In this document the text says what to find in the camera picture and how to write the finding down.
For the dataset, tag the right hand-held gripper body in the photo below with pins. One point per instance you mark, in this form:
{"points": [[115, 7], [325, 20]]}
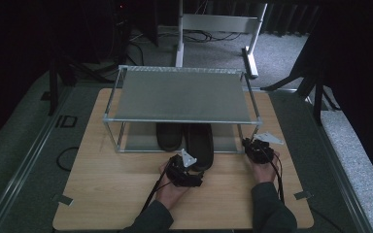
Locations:
{"points": [[260, 152]]}

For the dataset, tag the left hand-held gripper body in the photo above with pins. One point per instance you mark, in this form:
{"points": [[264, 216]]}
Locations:
{"points": [[178, 171]]}

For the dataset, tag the black slipper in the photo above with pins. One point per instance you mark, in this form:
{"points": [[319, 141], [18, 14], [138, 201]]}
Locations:
{"points": [[202, 142], [169, 137]]}

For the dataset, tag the metal shoe rack grey shelves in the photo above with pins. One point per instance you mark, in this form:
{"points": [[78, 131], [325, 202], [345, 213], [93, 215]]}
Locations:
{"points": [[181, 97]]}

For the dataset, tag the person's right hand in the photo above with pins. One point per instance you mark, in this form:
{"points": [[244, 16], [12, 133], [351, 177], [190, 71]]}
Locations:
{"points": [[264, 173]]}

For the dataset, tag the person's left hand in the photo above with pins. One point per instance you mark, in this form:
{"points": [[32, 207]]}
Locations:
{"points": [[170, 194]]}

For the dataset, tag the grey tape piece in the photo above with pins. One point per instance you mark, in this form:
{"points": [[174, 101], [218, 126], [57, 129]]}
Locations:
{"points": [[303, 194], [65, 199]]}

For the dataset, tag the black tripod stand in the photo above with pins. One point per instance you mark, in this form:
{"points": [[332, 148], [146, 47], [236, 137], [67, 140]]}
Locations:
{"points": [[53, 87], [317, 97]]}

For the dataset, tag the dark equipment rack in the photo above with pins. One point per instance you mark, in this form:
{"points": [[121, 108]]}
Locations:
{"points": [[121, 32]]}

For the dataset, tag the white metal desk frame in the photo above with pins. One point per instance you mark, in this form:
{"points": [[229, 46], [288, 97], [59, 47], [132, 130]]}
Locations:
{"points": [[220, 23]]}

